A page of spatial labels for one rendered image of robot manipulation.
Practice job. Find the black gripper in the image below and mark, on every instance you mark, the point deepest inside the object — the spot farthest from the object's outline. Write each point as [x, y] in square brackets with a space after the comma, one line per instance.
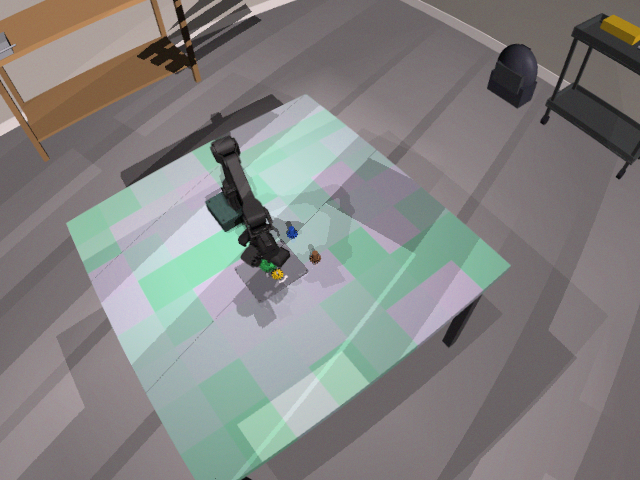
[278, 260]

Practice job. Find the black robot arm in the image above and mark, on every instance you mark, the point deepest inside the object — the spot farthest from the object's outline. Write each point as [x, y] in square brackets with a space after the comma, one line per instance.
[237, 191]

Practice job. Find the green gear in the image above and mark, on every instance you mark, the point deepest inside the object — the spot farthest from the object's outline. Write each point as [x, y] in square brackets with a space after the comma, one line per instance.
[265, 266]

